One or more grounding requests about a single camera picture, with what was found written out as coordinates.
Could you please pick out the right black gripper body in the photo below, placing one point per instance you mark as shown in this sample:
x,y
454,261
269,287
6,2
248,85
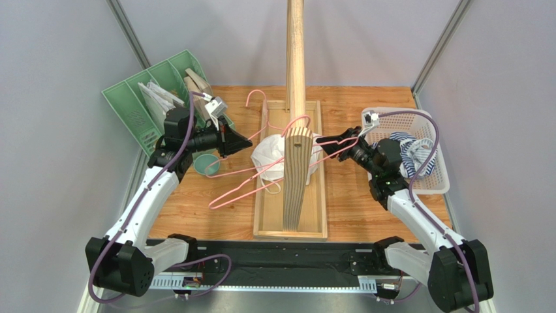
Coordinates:
x,y
348,145

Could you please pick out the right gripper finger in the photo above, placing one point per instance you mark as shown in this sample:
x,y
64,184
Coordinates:
x,y
352,132
335,146

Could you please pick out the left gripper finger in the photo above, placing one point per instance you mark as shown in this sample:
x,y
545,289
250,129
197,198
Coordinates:
x,y
234,143
227,133

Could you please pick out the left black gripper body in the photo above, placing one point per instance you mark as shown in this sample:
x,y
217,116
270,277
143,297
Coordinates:
x,y
211,138

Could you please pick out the white tank top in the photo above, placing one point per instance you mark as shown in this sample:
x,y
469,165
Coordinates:
x,y
268,151

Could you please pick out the blue striped tank top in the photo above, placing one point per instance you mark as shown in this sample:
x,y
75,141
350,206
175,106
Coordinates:
x,y
414,152

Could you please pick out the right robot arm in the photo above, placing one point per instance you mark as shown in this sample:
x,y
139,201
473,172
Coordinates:
x,y
455,271

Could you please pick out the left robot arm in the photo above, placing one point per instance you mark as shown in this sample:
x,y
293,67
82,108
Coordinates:
x,y
143,208

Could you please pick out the small teal bowl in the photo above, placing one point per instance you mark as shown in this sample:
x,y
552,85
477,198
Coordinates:
x,y
207,164

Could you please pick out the brown notebooks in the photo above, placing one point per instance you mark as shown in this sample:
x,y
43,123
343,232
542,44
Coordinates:
x,y
197,84

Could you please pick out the grey plastic-wrapped booklets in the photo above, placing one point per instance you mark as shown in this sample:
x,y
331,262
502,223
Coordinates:
x,y
159,102

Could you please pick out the white plastic basket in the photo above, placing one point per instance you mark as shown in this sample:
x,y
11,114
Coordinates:
x,y
415,124

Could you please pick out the wooden clothes rack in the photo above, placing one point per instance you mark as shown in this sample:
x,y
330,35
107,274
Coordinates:
x,y
298,212

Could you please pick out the green file organizer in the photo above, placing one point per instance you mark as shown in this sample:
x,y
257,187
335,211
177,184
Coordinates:
x,y
126,99

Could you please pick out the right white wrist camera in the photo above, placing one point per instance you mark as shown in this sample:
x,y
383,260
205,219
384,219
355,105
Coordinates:
x,y
370,121

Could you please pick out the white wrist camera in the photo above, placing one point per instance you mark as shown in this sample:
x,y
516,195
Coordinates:
x,y
370,121
215,107

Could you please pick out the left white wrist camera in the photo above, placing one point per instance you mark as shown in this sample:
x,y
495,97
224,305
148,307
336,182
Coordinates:
x,y
215,107

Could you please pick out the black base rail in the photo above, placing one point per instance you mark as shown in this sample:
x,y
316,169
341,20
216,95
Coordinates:
x,y
255,266

